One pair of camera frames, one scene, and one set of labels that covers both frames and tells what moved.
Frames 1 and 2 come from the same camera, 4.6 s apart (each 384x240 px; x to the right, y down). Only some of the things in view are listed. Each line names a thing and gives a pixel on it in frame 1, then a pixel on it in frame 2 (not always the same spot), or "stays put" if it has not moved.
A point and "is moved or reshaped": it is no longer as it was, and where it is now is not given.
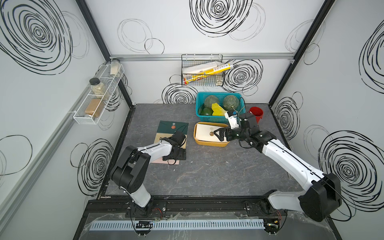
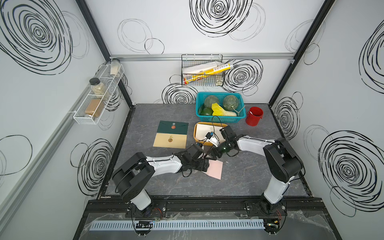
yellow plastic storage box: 210,143 stays put
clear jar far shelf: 115,67 stays put
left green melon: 210,100 stays put
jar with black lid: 97,87 stays put
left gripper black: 182,156 to 201,167
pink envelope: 169,162 is moved or reshaped
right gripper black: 227,130 to 213,150
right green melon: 231,103 stays put
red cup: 257,112 stays put
